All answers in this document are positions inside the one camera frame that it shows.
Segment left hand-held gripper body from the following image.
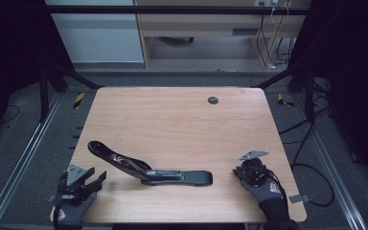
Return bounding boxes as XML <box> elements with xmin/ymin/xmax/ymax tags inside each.
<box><xmin>57</xmin><ymin>164</ymin><xmax>95</xmax><ymax>204</ymax></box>

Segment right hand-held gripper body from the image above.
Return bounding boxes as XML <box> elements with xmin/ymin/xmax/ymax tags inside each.
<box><xmin>239</xmin><ymin>149</ymin><xmax>269</xmax><ymax>187</ymax></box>

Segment black stapler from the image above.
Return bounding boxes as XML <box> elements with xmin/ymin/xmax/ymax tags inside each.
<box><xmin>87</xmin><ymin>140</ymin><xmax>214</xmax><ymax>188</ymax></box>

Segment person's right hand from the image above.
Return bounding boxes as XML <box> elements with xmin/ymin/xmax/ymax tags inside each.
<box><xmin>240</xmin><ymin>177</ymin><xmax>288</xmax><ymax>209</ymax></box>

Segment person's left hand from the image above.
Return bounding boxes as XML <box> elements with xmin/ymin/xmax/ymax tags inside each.
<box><xmin>52</xmin><ymin>191</ymin><xmax>99</xmax><ymax>228</ymax></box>

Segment dark curtain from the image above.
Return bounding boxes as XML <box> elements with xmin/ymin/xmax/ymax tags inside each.
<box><xmin>0</xmin><ymin>0</ymin><xmax>75</xmax><ymax>151</ymax></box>
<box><xmin>287</xmin><ymin>0</ymin><xmax>368</xmax><ymax>195</ymax></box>

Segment white cabinet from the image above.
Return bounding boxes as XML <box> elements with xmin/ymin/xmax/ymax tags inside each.
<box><xmin>44</xmin><ymin>0</ymin><xmax>146</xmax><ymax>64</ymax></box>

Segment left hand-held gripper cable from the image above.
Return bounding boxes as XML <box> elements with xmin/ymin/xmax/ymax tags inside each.
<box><xmin>53</xmin><ymin>171</ymin><xmax>70</xmax><ymax>230</ymax></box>

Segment aluminium floor rail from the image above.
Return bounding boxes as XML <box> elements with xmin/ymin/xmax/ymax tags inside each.
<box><xmin>0</xmin><ymin>92</ymin><xmax>63</xmax><ymax>230</ymax></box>
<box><xmin>291</xmin><ymin>94</ymin><xmax>368</xmax><ymax>230</ymax></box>

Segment straight black floor cable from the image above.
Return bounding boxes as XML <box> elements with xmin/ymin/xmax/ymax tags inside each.
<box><xmin>278</xmin><ymin>106</ymin><xmax>332</xmax><ymax>135</ymax></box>

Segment yellow-handled tool right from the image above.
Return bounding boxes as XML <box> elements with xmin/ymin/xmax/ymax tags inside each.
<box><xmin>277</xmin><ymin>93</ymin><xmax>295</xmax><ymax>108</ymax></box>

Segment looped black floor cable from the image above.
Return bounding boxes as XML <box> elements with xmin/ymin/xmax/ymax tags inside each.
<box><xmin>291</xmin><ymin>123</ymin><xmax>335</xmax><ymax>208</ymax></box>

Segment black metal frame stand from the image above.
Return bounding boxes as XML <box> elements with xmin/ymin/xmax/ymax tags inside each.
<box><xmin>252</xmin><ymin>61</ymin><xmax>315</xmax><ymax>124</ymax></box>
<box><xmin>38</xmin><ymin>61</ymin><xmax>104</xmax><ymax>123</ymax></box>

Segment thin black floor cable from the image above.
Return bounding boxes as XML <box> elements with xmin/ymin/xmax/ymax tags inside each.
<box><xmin>1</xmin><ymin>104</ymin><xmax>21</xmax><ymax>125</ymax></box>

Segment black hanging desk cables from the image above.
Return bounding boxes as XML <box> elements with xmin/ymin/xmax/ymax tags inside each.
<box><xmin>256</xmin><ymin>13</ymin><xmax>294</xmax><ymax>67</ymax></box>

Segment white hanging cable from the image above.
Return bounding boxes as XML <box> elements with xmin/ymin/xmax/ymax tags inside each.
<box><xmin>269</xmin><ymin>5</ymin><xmax>290</xmax><ymax>28</ymax></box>

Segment black horizontal frame bar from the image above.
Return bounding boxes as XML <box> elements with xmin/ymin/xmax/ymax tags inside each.
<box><xmin>46</xmin><ymin>4</ymin><xmax>314</xmax><ymax>16</ymax></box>

